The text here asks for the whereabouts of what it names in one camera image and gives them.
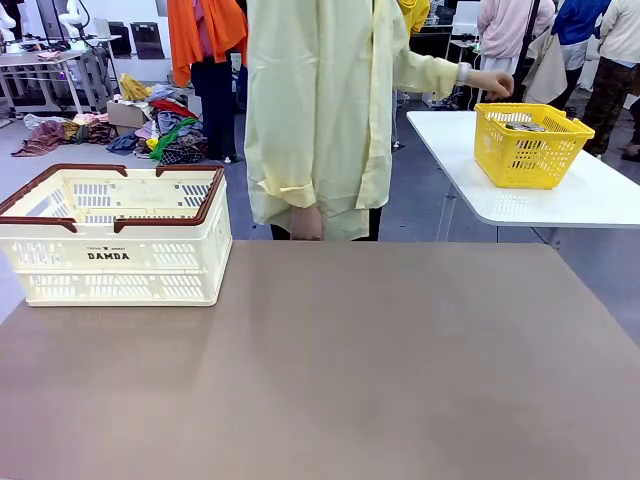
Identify person's right hand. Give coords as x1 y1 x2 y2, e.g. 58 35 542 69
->
290 203 325 242

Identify person's left hand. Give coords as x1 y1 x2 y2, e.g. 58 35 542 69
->
472 69 515 101

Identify beige shoulder bag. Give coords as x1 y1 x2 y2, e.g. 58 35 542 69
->
522 30 569 106

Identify person's left forearm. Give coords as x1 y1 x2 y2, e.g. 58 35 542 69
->
397 48 464 100

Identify yellow plastic basket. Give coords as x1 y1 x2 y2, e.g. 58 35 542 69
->
473 102 596 190

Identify person in pink top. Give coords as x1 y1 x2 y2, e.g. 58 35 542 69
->
477 0 556 109

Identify person in blue top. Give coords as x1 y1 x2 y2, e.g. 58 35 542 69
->
551 0 614 109

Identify yellow hoodie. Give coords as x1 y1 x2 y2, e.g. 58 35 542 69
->
397 0 431 34

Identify person in yellow shirt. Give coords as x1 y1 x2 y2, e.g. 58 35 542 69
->
243 0 516 242

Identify person in cream top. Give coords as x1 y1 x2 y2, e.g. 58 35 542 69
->
582 0 640 156

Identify dark checked cloth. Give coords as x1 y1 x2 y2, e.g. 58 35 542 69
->
159 130 207 165

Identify white side table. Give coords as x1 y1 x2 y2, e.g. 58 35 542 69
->
405 109 640 230

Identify green cloth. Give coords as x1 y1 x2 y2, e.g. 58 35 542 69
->
148 117 204 162

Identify red cloth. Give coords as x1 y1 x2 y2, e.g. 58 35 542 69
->
149 98 199 120

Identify cardboard box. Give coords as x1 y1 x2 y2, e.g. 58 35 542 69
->
106 99 151 137

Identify person in orange jacket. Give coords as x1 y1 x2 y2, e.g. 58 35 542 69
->
167 0 249 164

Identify yellow cloth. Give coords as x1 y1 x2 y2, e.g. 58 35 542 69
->
119 73 154 102

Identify pile of clothes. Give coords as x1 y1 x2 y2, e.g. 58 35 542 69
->
10 112 117 159

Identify grey workbench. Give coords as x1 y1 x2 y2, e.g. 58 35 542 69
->
0 34 124 117

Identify cream shopping basket brown handles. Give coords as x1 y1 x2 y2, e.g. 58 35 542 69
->
0 163 235 308

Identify black wall panel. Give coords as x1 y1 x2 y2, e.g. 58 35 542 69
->
107 20 134 59
130 22 167 61

